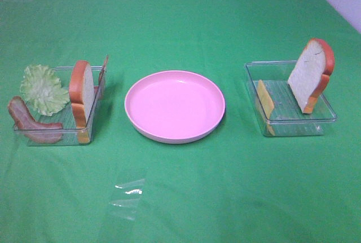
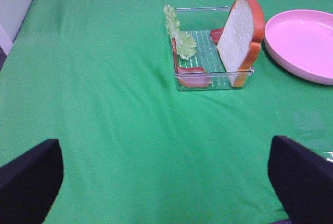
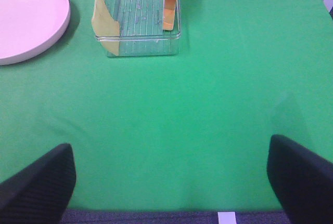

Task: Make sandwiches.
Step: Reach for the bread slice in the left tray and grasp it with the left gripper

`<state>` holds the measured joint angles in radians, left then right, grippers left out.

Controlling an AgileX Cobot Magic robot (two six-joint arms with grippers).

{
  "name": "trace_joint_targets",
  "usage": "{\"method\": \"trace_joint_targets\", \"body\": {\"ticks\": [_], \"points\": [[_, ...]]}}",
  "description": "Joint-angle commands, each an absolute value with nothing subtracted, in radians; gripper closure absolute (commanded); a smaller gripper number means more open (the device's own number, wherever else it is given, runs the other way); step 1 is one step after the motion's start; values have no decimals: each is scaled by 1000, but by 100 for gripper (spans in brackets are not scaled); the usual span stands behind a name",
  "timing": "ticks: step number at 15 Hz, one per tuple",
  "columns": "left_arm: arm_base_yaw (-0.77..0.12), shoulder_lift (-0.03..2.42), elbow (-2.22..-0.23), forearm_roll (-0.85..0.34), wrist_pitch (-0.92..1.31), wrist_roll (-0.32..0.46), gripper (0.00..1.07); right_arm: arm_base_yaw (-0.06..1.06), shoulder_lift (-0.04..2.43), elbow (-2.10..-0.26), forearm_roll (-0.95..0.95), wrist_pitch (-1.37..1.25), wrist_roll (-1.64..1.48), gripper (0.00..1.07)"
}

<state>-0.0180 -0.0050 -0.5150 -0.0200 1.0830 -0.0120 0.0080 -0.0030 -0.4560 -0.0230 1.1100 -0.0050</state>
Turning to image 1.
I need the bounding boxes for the green tablecloth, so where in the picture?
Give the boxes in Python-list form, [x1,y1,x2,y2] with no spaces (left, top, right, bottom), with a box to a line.
[1,0,360,242]

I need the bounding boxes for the bread slice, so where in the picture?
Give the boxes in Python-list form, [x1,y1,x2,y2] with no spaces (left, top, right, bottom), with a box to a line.
[287,38,335,114]
[69,60,95,144]

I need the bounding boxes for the clear plastic film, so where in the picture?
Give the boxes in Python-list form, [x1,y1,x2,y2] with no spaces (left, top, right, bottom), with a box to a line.
[107,168,146,221]

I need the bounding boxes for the curved bacon strip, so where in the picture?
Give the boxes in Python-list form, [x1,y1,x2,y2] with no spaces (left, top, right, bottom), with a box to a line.
[7,96,63,144]

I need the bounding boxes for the straight ham strip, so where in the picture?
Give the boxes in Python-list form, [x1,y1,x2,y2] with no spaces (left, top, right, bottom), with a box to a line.
[94,55,108,99]

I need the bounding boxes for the green lettuce leaf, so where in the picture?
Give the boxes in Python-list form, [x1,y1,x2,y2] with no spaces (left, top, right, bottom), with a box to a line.
[20,64,69,116]

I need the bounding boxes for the right clear plastic container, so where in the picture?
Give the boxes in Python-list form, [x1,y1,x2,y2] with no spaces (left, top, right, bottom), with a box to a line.
[244,60,337,137]

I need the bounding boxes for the yellow cheese slice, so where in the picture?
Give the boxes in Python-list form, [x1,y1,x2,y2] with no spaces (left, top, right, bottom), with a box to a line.
[257,79,275,136]

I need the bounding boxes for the pink round plate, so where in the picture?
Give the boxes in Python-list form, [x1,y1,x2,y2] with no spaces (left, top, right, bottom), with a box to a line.
[124,70,226,144]

